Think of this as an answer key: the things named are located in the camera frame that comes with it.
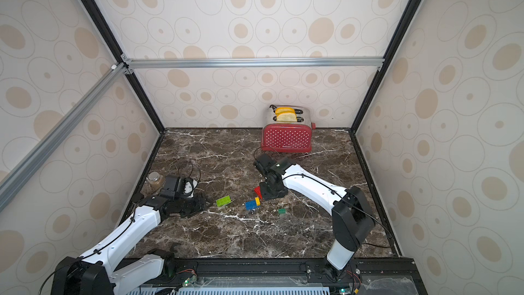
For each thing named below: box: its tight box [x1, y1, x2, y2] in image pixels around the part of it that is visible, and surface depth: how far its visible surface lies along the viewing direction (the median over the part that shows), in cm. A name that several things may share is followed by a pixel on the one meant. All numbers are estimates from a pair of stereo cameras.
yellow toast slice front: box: [275, 111, 298, 123], surface depth 101 cm
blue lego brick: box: [245, 200, 261, 211], surface depth 91 cm
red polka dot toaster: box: [260, 104, 316, 153], surface depth 102 cm
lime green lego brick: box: [215, 195, 232, 207], surface depth 94 cm
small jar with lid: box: [147, 171, 166, 192], surface depth 91 cm
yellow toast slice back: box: [274, 106, 297, 117], surface depth 102 cm
